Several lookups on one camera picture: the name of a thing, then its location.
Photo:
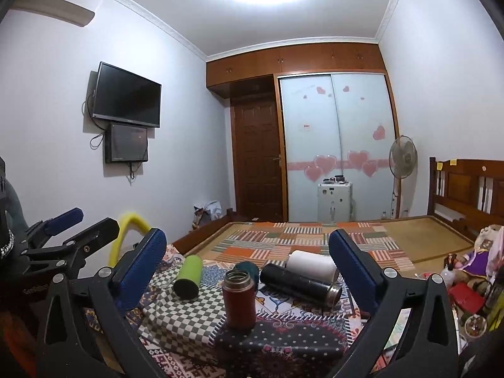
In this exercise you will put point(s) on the purple plush toy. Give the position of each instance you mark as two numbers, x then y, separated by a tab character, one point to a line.
478	260

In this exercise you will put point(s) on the wall television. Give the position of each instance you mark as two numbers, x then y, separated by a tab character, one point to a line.
126	94

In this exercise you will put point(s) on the black thermos cup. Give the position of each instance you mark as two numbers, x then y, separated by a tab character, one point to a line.
299	283

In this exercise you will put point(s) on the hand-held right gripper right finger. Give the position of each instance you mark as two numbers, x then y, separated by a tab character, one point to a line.
352	271

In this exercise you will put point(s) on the brown wooden door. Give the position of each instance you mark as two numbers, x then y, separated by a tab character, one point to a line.
258	157

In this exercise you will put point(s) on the white cup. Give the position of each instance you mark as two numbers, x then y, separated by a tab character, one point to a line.
313	267

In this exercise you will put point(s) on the wooden headboard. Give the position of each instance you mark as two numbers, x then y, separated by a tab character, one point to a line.
460	185

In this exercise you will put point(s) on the dark teal cup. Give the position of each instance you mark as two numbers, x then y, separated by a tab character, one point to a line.
249	269

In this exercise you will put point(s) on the glass bowl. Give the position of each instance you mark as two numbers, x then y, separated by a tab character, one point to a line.
475	327

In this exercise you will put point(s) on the clear spray bottle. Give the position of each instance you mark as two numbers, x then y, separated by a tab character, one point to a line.
451	273

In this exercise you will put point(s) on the wooden bed frame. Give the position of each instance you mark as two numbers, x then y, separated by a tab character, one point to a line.
197	236

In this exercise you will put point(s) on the standing fan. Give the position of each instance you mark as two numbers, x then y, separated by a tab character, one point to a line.
403	155

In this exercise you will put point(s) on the frosted sliding wardrobe doors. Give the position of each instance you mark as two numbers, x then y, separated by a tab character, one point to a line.
338	126

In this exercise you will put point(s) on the wooden overhead cabinets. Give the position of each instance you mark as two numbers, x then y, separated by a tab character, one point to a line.
295	59

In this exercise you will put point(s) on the patchwork blanket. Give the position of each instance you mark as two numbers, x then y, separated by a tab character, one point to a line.
275	240

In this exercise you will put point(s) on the small white cabinet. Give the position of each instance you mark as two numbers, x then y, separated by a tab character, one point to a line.
334	202

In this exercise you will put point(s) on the green cup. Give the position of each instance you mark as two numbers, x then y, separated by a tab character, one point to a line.
188	277

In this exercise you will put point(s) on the patterned blanket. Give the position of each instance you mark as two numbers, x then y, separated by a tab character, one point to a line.
283	338

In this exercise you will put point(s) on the checkered cloth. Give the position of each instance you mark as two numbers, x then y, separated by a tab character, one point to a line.
185	319

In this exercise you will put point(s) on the pile of bags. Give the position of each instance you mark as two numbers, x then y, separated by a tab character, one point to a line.
208	212

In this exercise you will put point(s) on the red box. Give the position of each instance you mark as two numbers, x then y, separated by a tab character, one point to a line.
466	297

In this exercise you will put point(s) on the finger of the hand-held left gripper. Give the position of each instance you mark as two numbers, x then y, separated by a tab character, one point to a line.
65	218
92	236

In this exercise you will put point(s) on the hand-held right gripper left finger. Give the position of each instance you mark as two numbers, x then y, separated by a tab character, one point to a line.
141	269

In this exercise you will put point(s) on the small wall monitor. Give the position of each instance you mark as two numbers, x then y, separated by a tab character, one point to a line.
126	143

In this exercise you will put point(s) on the yellow foam tube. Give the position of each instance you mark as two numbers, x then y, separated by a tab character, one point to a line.
118	236

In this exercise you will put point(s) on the red thermos cup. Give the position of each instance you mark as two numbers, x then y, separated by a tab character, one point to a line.
239	303

